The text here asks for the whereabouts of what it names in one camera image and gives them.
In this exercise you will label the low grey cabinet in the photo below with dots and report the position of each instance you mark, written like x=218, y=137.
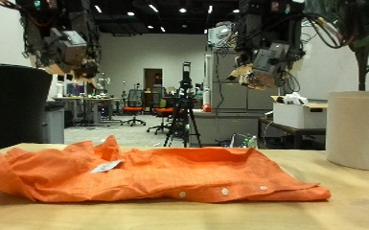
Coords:
x=217, y=127

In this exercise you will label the long work desk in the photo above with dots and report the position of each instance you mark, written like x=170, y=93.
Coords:
x=85, y=99

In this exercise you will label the red ball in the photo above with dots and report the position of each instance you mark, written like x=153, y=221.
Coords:
x=206, y=108

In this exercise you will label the grey pedestal cabinet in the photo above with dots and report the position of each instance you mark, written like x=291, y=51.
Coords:
x=54, y=124

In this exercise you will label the white upright tube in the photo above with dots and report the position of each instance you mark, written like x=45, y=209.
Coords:
x=208, y=80

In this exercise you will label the brown door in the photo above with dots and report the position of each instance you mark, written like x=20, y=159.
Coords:
x=149, y=80

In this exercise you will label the dark side table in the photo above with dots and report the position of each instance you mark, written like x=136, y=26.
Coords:
x=294, y=130

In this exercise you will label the tall grey filing cabinet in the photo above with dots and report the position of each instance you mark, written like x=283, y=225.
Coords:
x=230, y=96

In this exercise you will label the white storage box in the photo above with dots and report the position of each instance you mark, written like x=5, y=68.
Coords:
x=294, y=116

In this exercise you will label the blue computer monitor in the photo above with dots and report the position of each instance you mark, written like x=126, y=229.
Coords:
x=74, y=89

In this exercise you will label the grey box device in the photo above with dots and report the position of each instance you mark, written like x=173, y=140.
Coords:
x=220, y=33

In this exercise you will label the black camera tripod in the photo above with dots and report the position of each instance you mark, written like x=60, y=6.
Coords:
x=184, y=108

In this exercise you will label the orange button-up shirt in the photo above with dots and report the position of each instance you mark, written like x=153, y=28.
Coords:
x=170, y=172

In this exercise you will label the orange seat office chair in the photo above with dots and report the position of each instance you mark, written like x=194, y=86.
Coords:
x=132, y=109
x=162, y=111

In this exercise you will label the white crumpled bag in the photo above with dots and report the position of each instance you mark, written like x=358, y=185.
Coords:
x=294, y=99

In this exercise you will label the black office chair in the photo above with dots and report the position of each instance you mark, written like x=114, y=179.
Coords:
x=9, y=105

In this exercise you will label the green leafy plant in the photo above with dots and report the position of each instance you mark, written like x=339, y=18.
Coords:
x=361, y=70

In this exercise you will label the white plant pot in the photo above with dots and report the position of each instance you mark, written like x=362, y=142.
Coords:
x=358, y=127

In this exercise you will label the ceiling strip light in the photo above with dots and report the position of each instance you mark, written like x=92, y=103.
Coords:
x=152, y=8
x=209, y=9
x=161, y=29
x=97, y=9

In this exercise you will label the clear plastic bottles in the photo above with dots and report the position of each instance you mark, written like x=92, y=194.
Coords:
x=242, y=142

